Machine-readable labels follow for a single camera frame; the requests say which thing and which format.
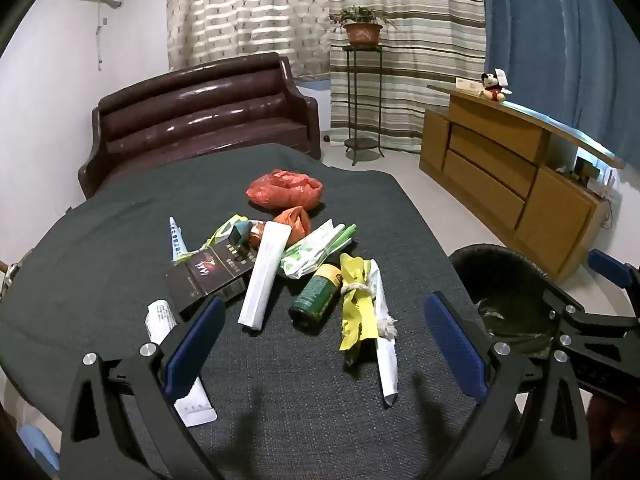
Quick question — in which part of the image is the small dark box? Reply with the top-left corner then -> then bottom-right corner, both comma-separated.
574,155 -> 601,181

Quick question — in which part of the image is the striped curtain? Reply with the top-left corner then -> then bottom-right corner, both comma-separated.
325,0 -> 488,153

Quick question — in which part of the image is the red plastic bag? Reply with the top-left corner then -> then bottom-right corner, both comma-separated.
246,170 -> 323,211

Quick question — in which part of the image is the green white packet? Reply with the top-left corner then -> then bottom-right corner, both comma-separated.
279,219 -> 358,281

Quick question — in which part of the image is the black metal plant stand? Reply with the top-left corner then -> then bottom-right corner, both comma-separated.
341,44 -> 387,167

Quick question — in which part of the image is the dark cigarette carton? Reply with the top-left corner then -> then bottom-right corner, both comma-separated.
166,242 -> 258,316

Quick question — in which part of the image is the blue curtain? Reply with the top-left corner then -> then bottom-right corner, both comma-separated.
477,0 -> 640,171

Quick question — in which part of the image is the mouse plush toy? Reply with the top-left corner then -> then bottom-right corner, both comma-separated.
480,67 -> 513,103

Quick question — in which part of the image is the white air conditioner pipe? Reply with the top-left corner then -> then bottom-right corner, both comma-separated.
96,2 -> 108,72

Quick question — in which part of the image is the white paper with rope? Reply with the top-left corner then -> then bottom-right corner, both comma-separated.
367,259 -> 401,408

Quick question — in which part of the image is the long white paper box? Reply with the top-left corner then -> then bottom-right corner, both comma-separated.
237,221 -> 292,333

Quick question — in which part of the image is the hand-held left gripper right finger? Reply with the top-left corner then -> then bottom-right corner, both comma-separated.
424,291 -> 596,480

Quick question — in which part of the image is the wooden cabinet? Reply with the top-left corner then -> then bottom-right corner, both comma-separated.
419,82 -> 626,283

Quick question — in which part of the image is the dark green bottle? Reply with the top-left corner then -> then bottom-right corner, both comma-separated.
289,262 -> 345,331

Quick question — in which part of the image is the green yellow wrapper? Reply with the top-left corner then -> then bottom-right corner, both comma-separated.
172,214 -> 248,263

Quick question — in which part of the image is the brown leather sofa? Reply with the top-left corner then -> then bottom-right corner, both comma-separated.
77,51 -> 322,200

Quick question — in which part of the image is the light blue object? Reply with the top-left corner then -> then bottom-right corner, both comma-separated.
17,424 -> 61,476

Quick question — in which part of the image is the black trash bin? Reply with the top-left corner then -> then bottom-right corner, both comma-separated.
447,244 -> 591,361

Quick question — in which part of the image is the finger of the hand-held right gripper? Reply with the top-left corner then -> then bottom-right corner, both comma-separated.
541,282 -> 591,356
586,247 -> 640,293

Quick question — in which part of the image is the teal paper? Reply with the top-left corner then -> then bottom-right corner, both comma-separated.
229,221 -> 253,247

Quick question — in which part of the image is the beige patterned curtain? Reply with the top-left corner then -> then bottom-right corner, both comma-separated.
167,0 -> 333,78

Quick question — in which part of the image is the white blue tube wrapper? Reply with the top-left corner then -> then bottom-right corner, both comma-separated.
168,216 -> 190,266

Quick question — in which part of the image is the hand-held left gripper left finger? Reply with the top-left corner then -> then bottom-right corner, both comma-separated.
60,295 -> 226,480

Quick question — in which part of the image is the orange plastic bag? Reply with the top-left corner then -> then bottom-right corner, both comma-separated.
272,206 -> 312,241

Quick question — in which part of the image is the white router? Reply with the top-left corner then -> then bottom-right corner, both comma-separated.
597,167 -> 620,196

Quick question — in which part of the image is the potted plant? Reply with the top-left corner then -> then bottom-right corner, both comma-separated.
330,6 -> 396,47

